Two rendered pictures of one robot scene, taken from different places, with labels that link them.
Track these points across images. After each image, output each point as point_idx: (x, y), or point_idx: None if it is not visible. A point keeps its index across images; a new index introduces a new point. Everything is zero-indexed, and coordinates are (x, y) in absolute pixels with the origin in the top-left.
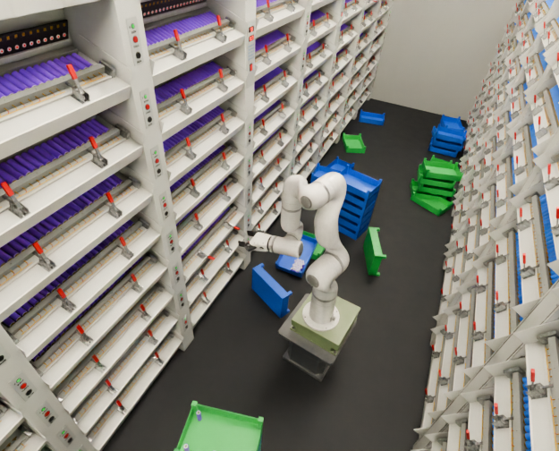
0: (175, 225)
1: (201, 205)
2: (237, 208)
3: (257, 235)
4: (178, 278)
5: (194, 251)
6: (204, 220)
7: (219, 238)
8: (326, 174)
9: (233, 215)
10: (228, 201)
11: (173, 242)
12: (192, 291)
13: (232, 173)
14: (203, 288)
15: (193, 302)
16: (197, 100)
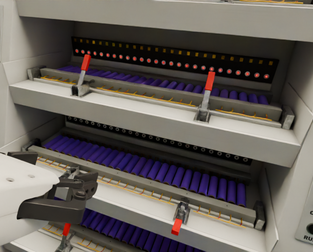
0: (12, 3)
1: (138, 83)
2: (260, 224)
3: (19, 163)
4: None
5: (72, 160)
6: (104, 98)
7: (132, 204)
8: None
9: (234, 225)
10: (196, 121)
11: None
12: (35, 236)
13: (296, 100)
14: None
15: None
16: None
